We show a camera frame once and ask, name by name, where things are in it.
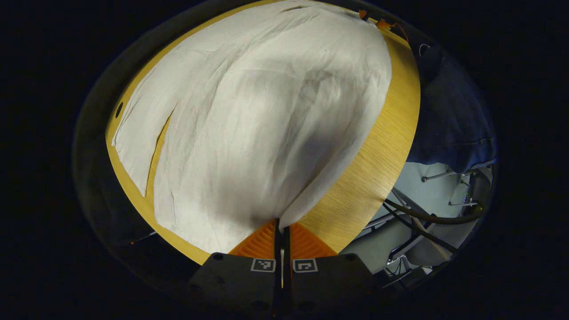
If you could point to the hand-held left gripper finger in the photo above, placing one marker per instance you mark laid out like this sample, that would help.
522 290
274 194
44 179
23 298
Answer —
286 284
278 284

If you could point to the person's dark blue clothing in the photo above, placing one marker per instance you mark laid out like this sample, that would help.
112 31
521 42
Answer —
453 115

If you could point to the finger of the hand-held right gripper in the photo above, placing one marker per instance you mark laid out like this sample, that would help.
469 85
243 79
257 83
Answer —
383 24

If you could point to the white jeans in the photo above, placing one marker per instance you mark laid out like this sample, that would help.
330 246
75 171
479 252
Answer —
249 124

